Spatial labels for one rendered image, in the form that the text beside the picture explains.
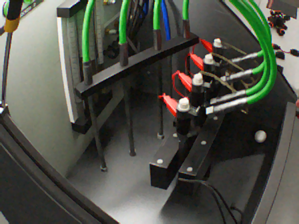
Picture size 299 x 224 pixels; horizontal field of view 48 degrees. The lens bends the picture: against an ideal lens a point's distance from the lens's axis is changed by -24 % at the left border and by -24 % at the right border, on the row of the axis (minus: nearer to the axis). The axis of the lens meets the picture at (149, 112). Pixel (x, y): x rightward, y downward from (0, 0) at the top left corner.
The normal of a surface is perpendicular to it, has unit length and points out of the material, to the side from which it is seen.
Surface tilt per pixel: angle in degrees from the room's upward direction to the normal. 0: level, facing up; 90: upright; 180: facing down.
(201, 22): 90
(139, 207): 0
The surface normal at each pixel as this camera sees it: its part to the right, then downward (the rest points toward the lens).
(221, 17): -0.42, 0.62
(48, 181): 0.59, -0.37
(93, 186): -0.04, -0.74
